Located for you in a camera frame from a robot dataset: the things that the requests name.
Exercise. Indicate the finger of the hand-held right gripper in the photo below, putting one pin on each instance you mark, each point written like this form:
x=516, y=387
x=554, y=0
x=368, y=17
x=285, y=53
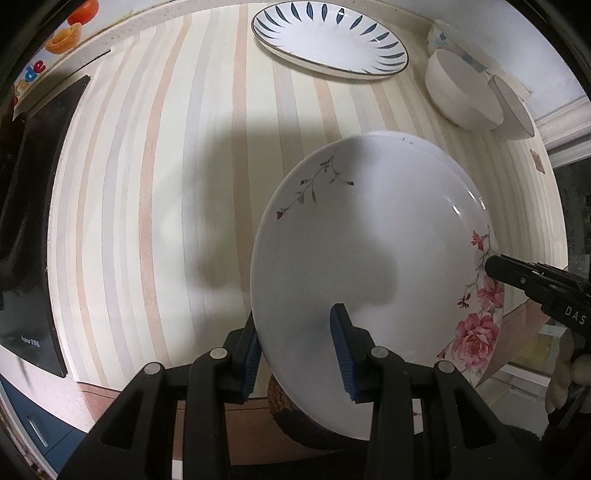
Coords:
x=512, y=272

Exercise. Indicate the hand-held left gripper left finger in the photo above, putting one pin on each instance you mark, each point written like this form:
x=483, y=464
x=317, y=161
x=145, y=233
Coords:
x=251, y=357

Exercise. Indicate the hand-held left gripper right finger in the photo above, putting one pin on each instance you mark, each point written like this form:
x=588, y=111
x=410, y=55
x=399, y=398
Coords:
x=341, y=353

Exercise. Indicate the white plate with pink flowers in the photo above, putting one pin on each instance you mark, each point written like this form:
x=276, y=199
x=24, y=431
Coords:
x=369, y=230

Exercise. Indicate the white bowl with dark rim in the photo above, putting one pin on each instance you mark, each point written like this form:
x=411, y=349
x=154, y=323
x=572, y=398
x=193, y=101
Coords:
x=512, y=110

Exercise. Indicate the plain white bowl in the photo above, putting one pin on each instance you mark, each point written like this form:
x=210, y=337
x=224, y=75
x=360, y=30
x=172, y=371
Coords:
x=457, y=92

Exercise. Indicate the white bowl with blue print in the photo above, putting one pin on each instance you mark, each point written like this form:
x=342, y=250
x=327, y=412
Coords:
x=438, y=37

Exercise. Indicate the white plate with blue leaves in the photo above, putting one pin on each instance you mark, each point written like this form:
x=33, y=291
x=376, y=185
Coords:
x=323, y=41

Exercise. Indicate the person's right hand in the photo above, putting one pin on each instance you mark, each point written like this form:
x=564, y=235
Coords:
x=561, y=374

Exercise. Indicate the striped tablecloth with cat print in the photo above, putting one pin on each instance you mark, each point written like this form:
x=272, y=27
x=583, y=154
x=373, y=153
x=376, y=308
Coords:
x=161, y=184

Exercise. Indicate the blue cabinet drawer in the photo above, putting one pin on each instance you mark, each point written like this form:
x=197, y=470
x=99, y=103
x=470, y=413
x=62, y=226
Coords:
x=41, y=429

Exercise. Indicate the black induction cooktop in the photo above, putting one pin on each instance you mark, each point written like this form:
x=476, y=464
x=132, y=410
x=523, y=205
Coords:
x=27, y=230

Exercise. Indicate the white door frame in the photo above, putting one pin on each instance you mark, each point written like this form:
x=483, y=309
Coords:
x=563, y=124

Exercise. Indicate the colourful wall sticker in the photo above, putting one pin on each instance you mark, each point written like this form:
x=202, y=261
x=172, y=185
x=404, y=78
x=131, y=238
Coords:
x=60, y=41

